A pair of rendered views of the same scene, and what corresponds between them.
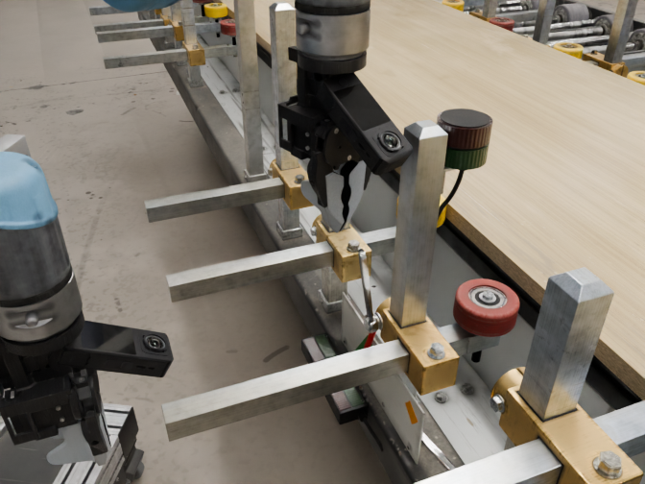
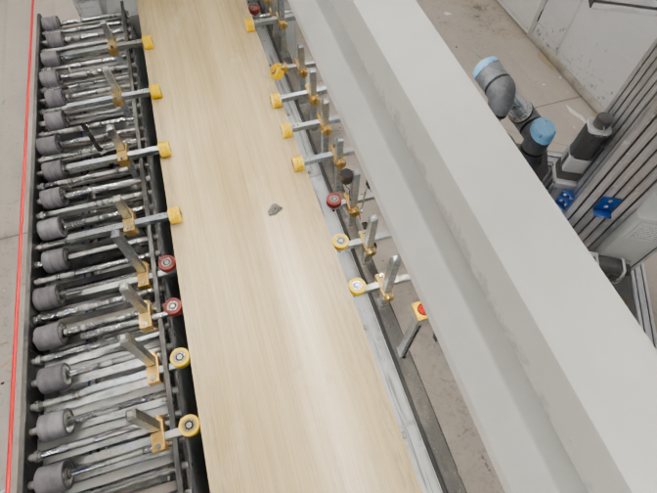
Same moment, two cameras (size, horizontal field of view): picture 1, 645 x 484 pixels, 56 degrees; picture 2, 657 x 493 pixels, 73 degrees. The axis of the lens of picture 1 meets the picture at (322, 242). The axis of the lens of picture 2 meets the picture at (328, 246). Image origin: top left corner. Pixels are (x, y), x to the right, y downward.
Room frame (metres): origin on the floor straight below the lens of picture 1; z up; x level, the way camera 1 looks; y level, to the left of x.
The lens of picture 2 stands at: (1.98, -0.16, 2.76)
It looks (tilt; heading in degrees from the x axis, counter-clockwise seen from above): 59 degrees down; 183
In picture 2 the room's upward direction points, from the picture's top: 1 degrees clockwise
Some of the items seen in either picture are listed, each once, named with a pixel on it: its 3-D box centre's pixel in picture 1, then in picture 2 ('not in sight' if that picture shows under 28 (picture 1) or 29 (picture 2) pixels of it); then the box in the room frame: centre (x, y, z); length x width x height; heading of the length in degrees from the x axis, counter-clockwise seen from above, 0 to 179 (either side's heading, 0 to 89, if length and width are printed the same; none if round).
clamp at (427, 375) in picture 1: (416, 340); (350, 203); (0.59, -0.12, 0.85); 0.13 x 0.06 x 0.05; 21
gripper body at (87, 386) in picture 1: (48, 368); not in sight; (0.42, 0.26, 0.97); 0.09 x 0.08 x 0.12; 111
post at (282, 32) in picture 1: (286, 134); (388, 283); (1.07, 0.07, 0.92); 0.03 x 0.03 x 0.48; 21
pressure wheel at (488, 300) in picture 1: (481, 327); (333, 204); (0.60, -0.21, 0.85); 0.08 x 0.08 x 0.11
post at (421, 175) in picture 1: (409, 299); (353, 201); (0.61, -0.11, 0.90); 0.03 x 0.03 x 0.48; 21
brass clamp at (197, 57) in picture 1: (193, 52); not in sight; (1.98, 0.42, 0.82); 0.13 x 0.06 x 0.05; 21
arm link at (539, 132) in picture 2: not in sight; (539, 135); (0.37, 0.75, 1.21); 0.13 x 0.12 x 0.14; 21
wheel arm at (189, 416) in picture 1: (344, 373); (369, 197); (0.53, -0.03, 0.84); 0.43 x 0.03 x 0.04; 111
